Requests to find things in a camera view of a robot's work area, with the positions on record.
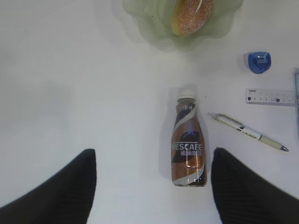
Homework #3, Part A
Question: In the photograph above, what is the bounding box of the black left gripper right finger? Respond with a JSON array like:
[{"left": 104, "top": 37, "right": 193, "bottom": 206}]
[{"left": 211, "top": 148, "right": 299, "bottom": 224}]

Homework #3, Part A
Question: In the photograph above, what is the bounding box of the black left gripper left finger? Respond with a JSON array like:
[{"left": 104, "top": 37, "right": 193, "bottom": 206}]
[{"left": 0, "top": 149, "right": 97, "bottom": 224}]

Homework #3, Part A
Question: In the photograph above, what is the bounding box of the brown Nescafe coffee bottle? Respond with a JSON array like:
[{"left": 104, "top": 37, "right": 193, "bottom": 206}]
[{"left": 171, "top": 90, "right": 207, "bottom": 187}]

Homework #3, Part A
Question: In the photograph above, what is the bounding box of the sugared bread roll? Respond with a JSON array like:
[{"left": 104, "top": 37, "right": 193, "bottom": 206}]
[{"left": 171, "top": 0, "right": 215, "bottom": 36}]

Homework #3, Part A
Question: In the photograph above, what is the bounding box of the cream grip pen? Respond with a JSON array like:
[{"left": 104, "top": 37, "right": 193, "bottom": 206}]
[{"left": 209, "top": 113, "right": 289, "bottom": 152}]

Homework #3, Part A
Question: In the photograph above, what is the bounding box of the blue pencil sharpener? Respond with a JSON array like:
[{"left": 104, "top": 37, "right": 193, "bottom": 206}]
[{"left": 243, "top": 51, "right": 272, "bottom": 75}]

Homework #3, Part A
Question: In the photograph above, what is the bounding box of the green wavy glass plate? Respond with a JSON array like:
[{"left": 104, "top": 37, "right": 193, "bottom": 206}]
[{"left": 123, "top": 0, "right": 244, "bottom": 51}]

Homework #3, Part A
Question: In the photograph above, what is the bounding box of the clear plastic ruler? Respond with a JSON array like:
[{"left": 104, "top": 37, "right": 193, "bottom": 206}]
[{"left": 246, "top": 89, "right": 299, "bottom": 106}]

